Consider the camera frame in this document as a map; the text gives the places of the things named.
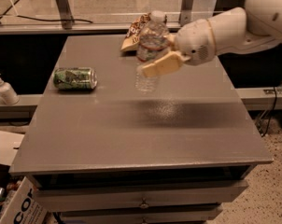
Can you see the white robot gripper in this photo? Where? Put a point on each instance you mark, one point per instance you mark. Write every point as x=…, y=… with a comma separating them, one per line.
x=193, y=41

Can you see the clear plastic water bottle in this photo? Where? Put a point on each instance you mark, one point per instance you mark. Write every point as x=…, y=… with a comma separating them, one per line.
x=153, y=43

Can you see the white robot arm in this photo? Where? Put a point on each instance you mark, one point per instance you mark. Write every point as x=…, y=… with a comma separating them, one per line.
x=255, y=27

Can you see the green soda can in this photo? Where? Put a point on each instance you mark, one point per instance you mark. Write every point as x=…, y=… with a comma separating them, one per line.
x=82, y=78

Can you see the white pump lotion bottle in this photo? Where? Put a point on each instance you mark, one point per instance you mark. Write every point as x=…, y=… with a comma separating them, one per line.
x=7, y=93

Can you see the brown chip bag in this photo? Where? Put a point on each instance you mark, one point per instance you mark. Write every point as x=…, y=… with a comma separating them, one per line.
x=131, y=39

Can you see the grey drawer cabinet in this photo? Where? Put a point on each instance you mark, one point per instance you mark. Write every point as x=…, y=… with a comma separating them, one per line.
x=192, y=128

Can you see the upper grey drawer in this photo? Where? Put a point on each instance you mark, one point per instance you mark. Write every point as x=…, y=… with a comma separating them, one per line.
x=65, y=200

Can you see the grey drawer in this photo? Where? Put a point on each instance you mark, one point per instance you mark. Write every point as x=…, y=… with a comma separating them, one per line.
x=151, y=215
x=65, y=200

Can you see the lower grey drawer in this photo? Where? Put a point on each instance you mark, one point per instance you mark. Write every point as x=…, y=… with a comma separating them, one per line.
x=151, y=215

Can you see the brown cardboard box flap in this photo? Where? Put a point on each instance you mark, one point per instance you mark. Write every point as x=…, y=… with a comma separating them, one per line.
x=9, y=145

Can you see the white cardboard box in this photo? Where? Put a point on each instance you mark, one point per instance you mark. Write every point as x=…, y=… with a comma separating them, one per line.
x=21, y=207

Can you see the right metal rail bracket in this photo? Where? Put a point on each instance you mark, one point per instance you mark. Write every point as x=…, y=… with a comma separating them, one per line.
x=185, y=12

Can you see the metal rail bracket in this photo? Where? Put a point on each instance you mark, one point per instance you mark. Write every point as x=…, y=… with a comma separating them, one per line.
x=65, y=13
x=185, y=12

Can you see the left metal rail bracket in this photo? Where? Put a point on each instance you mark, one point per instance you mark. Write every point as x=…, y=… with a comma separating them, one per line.
x=65, y=13

